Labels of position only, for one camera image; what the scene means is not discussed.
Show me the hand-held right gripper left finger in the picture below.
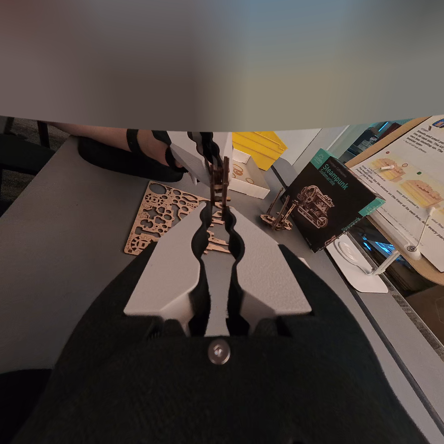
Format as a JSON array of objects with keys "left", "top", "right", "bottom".
[{"left": 124, "top": 202, "right": 212, "bottom": 337}]

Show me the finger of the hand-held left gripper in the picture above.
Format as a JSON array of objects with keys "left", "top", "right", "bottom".
[
  {"left": 167, "top": 131, "right": 213, "bottom": 187},
  {"left": 208, "top": 131, "right": 233, "bottom": 165}
]

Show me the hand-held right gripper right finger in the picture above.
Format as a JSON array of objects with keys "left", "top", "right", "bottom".
[{"left": 225, "top": 206, "right": 311, "bottom": 336}]

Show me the wooden model gear assembly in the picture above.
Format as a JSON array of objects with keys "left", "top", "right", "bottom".
[{"left": 207, "top": 156, "right": 233, "bottom": 226}]

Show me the person's left forearm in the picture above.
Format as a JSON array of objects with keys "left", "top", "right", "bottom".
[{"left": 52, "top": 121, "right": 129, "bottom": 150}]

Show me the laser-cut wooden parts sheet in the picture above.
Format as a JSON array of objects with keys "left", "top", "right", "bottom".
[{"left": 124, "top": 180, "right": 233, "bottom": 257}]

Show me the black model kit box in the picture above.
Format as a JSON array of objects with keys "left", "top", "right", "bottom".
[{"left": 283, "top": 148, "right": 385, "bottom": 254}]

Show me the person's left hand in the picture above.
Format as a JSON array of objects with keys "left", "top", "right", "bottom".
[{"left": 138, "top": 130, "right": 168, "bottom": 165}]

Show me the yellow plastic bin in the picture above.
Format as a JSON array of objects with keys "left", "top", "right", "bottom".
[{"left": 232, "top": 131, "right": 288, "bottom": 170}]

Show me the pile of wooden rings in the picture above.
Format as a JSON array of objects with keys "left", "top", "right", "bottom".
[{"left": 233, "top": 166, "right": 255, "bottom": 184}]

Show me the white cardboard tray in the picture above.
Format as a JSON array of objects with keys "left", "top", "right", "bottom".
[{"left": 229, "top": 153, "right": 270, "bottom": 200}]

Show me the white stand base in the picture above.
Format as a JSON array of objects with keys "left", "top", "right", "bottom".
[{"left": 326, "top": 239, "right": 399, "bottom": 293}]

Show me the black office chair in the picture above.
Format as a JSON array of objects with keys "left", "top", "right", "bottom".
[{"left": 0, "top": 116, "right": 58, "bottom": 216}]

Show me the instruction poster board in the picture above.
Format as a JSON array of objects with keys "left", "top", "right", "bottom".
[{"left": 344, "top": 116, "right": 444, "bottom": 287}]

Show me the printed instruction poster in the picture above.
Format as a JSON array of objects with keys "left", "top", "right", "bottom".
[{"left": 350, "top": 116, "right": 444, "bottom": 273}]

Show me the small wooden model frame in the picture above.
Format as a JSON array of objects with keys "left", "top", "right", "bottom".
[{"left": 260, "top": 187, "right": 299, "bottom": 231}]

